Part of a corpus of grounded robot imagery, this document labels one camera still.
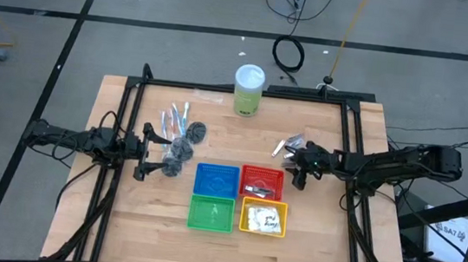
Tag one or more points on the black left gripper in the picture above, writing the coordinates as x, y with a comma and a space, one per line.
134, 149

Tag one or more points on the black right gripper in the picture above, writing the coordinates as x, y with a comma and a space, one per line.
316, 159

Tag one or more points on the grey bagged round items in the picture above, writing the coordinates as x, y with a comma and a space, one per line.
181, 149

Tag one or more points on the bagged blue toothbrush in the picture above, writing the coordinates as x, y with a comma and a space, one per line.
177, 114
185, 115

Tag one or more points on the bagged black mesh pouf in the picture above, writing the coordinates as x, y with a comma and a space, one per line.
172, 166
196, 132

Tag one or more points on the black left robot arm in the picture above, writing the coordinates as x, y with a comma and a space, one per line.
63, 137

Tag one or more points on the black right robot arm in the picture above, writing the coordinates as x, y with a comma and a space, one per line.
387, 164

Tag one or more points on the red plastic basket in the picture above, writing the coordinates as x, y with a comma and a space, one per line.
262, 175

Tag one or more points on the clear bag of cotton balls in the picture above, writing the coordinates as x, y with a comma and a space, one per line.
264, 219

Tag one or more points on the yellow plastic basket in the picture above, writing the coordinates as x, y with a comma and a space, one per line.
242, 215

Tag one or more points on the green plastic basket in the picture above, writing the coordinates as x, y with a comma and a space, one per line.
190, 211

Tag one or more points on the blue plastic basket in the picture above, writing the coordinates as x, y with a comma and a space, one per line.
216, 181

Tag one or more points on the empty clear plastic bag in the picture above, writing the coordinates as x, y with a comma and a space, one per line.
208, 97

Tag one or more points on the green disinfecting wipes canister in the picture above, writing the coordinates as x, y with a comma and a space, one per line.
248, 89

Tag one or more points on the black diagonal metal bar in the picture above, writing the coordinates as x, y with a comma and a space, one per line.
448, 210

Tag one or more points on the white cardboard box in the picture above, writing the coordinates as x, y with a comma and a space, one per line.
449, 241

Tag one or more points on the black metal table frame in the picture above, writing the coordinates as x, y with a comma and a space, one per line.
178, 84

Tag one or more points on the black round post knob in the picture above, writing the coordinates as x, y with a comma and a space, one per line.
329, 80

